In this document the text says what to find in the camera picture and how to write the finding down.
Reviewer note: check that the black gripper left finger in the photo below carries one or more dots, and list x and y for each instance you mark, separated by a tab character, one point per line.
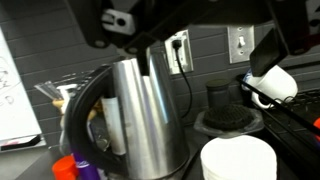
96	23

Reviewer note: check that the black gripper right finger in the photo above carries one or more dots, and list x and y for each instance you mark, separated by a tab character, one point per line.
268	55

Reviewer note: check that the black dish rack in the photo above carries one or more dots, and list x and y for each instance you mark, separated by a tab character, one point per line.
293	133

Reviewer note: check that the clear plastic dish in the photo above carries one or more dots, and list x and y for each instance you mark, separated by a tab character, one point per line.
200	126

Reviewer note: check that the white ceramic mug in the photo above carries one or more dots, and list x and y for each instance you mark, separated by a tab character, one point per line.
276	86

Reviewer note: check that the black cylindrical container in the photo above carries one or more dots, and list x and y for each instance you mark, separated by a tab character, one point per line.
217	93

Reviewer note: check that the black round scrubber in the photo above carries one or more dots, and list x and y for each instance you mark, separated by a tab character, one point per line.
228	117

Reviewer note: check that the steel plate power outlet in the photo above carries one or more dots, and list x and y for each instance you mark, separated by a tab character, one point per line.
183	56

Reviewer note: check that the white foam cup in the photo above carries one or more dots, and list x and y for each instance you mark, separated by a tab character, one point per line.
238	158

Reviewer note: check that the whiteboard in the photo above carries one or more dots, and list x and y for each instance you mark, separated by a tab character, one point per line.
16	110

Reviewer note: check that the orange bottle cap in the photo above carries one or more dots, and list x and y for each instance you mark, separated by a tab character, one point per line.
65	168

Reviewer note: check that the steel plate light switch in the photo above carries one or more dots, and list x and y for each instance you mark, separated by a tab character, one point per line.
241	43

